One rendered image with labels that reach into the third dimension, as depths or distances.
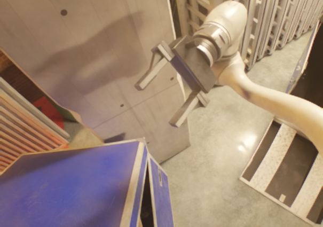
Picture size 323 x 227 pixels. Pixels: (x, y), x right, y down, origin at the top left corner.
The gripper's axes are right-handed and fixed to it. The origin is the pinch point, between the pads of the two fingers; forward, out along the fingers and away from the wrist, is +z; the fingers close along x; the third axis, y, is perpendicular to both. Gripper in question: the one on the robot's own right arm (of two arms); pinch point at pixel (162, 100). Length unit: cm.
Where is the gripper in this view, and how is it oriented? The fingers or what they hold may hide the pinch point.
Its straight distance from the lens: 38.1
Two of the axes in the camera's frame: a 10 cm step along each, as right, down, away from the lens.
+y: 5.1, -0.2, -8.6
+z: -6.0, 7.1, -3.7
